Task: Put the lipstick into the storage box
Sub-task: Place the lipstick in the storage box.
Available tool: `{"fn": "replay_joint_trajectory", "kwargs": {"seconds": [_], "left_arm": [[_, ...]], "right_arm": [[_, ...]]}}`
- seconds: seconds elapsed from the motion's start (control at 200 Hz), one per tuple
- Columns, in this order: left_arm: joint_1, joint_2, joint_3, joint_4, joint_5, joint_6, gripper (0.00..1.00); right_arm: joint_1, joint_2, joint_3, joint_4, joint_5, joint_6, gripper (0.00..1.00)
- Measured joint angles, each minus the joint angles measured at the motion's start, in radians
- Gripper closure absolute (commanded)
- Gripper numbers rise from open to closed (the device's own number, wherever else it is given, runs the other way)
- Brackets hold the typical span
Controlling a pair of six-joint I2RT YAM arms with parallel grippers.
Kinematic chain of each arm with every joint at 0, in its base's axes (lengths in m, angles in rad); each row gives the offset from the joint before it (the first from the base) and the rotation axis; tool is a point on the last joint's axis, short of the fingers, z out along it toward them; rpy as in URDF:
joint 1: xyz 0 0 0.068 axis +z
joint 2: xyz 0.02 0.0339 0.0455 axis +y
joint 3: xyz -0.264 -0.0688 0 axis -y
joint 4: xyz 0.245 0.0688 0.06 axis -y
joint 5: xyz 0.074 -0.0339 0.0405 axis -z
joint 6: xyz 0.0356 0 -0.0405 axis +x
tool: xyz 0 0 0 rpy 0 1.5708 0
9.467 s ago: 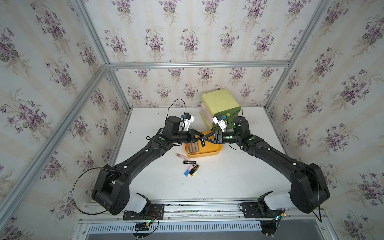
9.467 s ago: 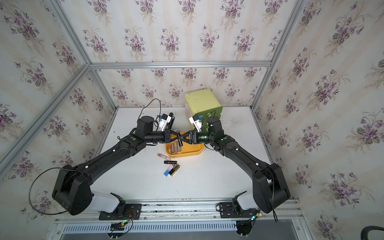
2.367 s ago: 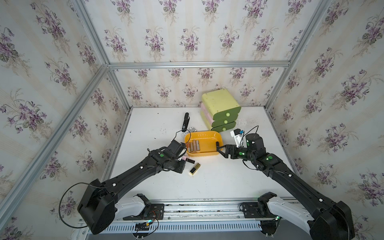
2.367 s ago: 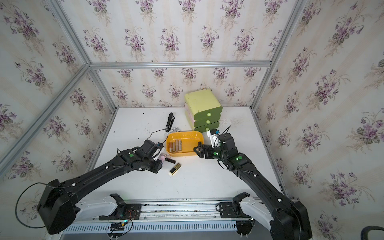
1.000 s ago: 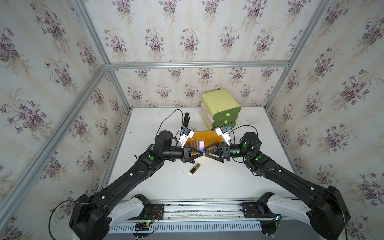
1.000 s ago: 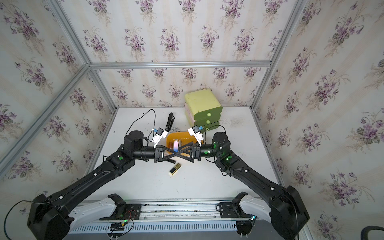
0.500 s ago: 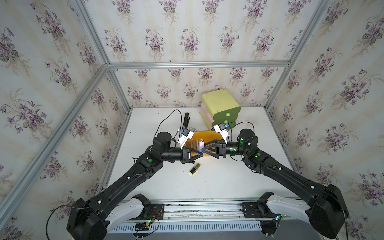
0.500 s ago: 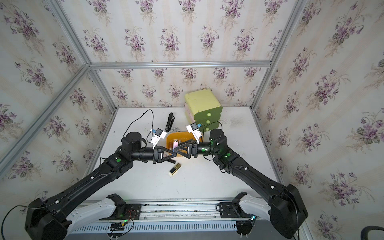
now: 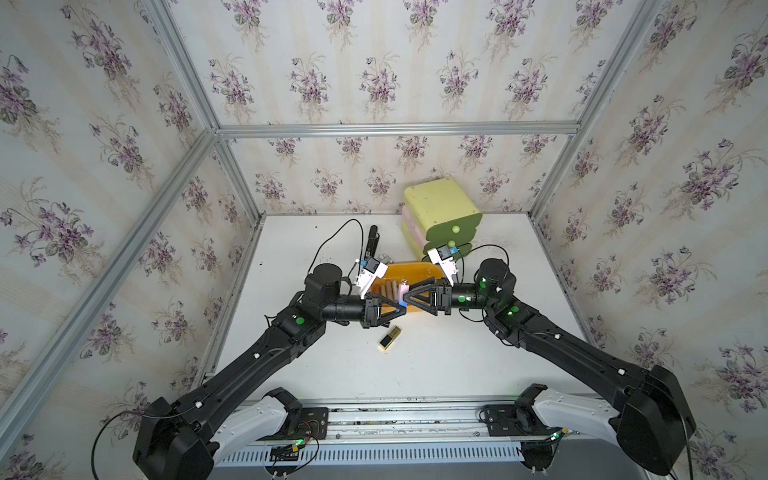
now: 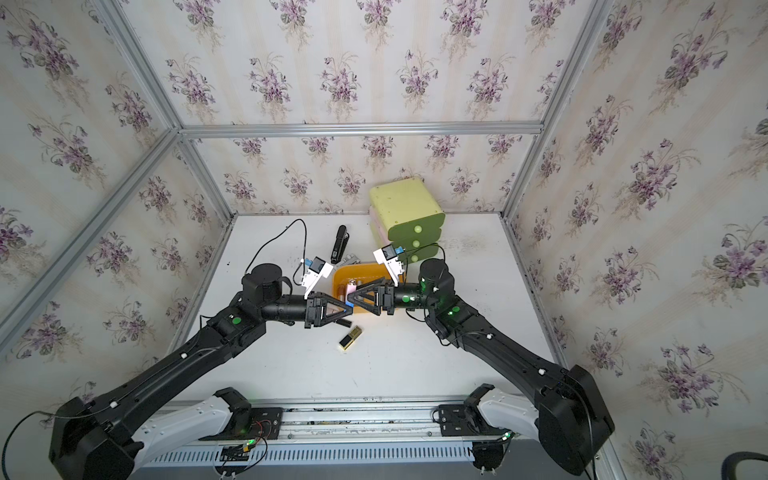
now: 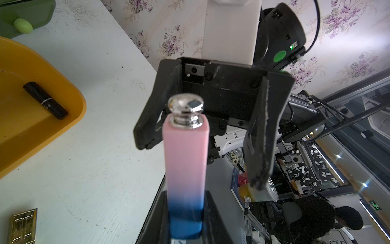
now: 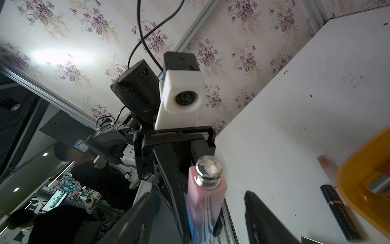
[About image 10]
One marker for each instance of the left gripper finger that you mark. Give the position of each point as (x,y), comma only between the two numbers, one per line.
(330,305)
(321,318)

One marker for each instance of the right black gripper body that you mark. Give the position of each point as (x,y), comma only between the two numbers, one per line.
(409,297)

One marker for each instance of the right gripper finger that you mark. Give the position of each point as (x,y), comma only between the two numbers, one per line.
(368,290)
(363,305)

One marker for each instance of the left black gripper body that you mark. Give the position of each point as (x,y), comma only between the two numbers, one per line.
(291,311)

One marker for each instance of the blue pink gradient lipstick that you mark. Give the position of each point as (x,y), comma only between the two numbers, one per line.
(349,289)

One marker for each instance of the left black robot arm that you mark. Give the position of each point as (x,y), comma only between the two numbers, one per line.
(115,433)

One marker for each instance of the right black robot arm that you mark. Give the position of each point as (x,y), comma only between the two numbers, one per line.
(564,408)

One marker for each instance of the yellow plastic storage box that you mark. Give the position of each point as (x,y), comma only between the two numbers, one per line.
(357,274)

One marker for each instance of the black stapler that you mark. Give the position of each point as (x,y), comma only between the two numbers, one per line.
(340,244)

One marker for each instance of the green pink drawer organizer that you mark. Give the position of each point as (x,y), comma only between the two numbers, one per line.
(405,214)

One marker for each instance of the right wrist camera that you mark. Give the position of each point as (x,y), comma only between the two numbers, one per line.
(389,257)

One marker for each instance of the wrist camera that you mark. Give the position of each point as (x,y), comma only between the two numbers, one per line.
(389,257)
(315,270)

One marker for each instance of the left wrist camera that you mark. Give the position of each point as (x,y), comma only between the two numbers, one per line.
(315,270)

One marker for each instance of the aluminium front rail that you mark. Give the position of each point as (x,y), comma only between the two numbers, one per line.
(338,433)

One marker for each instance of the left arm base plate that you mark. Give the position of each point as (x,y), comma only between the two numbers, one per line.
(258,423)

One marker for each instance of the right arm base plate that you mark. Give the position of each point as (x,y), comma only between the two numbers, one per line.
(464,419)

